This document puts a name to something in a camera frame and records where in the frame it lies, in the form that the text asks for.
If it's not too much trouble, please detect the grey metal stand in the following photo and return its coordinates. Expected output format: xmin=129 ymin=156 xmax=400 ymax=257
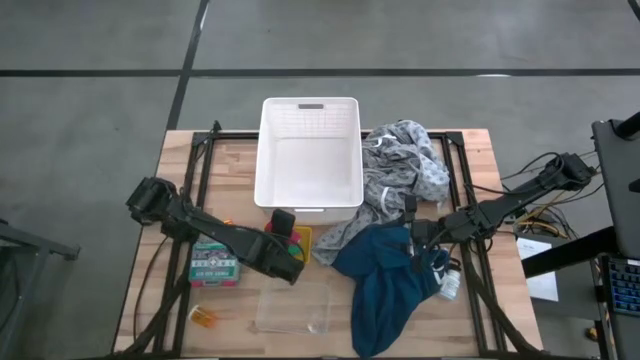
xmin=0 ymin=218 xmax=81 ymax=360

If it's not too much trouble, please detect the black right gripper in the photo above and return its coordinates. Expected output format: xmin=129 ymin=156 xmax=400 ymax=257
xmin=403 ymin=194 xmax=449 ymax=247

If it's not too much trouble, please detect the yellow cable bundle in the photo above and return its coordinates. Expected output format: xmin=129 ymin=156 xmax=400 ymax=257
xmin=512 ymin=202 xmax=581 ymax=241

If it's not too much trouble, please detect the clear plastic bin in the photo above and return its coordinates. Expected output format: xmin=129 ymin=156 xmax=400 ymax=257
xmin=254 ymin=282 xmax=333 ymax=336

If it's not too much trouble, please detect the dark blue garment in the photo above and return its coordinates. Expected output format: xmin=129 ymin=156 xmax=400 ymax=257
xmin=331 ymin=223 xmax=453 ymax=359

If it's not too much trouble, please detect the small yellow plastic basket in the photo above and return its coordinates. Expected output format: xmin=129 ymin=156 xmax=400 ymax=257
xmin=263 ymin=223 xmax=314 ymax=265

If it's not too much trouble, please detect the white perforated laundry basket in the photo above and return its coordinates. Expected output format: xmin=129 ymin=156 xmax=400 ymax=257
xmin=253 ymin=96 xmax=365 ymax=226

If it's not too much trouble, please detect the white paper sheet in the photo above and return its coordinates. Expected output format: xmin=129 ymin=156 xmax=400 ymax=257
xmin=516 ymin=236 xmax=560 ymax=303

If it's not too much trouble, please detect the teal first aid kit box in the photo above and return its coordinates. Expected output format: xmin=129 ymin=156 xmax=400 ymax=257
xmin=188 ymin=241 xmax=243 ymax=289

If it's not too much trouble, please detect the white medicine bottle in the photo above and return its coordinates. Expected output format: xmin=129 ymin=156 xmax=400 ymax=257
xmin=438 ymin=268 xmax=462 ymax=303

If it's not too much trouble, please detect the black side desk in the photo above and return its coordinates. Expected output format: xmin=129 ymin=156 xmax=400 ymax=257
xmin=521 ymin=110 xmax=640 ymax=279

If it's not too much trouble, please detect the black keyboard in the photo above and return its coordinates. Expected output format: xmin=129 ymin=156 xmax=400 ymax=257
xmin=601 ymin=253 xmax=640 ymax=317

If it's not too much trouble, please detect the grey patterned garment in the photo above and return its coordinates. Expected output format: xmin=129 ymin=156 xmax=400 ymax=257
xmin=312 ymin=118 xmax=451 ymax=267

